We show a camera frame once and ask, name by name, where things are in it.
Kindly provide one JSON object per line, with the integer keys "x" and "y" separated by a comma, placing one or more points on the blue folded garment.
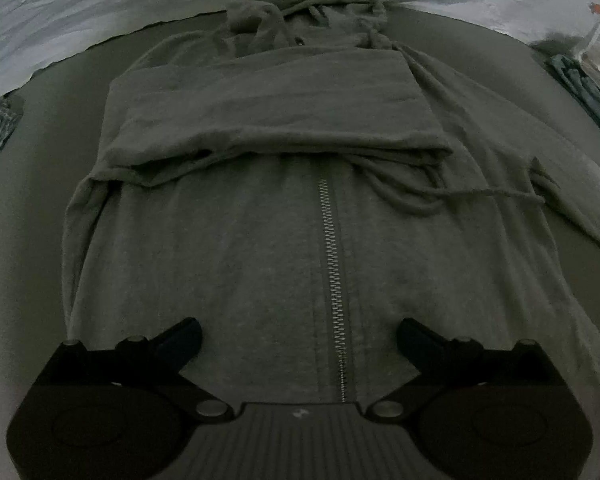
{"x": 590, "y": 95}

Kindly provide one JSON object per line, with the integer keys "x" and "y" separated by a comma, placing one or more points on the carrot print bed sheet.
{"x": 80, "y": 10}

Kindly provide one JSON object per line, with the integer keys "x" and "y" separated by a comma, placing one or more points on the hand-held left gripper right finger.
{"x": 416, "y": 339}

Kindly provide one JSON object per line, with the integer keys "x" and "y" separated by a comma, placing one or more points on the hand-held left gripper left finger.
{"x": 182, "y": 341}

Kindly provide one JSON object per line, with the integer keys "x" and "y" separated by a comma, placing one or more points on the grey zip hoodie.
{"x": 230, "y": 240}

